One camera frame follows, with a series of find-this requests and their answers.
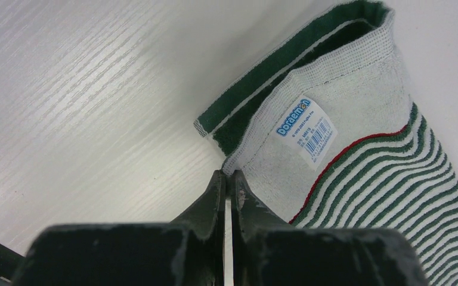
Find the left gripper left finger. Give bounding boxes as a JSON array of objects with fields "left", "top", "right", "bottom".
[{"left": 172, "top": 170, "right": 226, "bottom": 285}]

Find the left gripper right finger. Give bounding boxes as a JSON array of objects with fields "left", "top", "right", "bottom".
[{"left": 231, "top": 170, "right": 291, "bottom": 285}]

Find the green white striped towel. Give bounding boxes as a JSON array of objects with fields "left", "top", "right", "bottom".
[{"left": 194, "top": 1, "right": 458, "bottom": 285}]

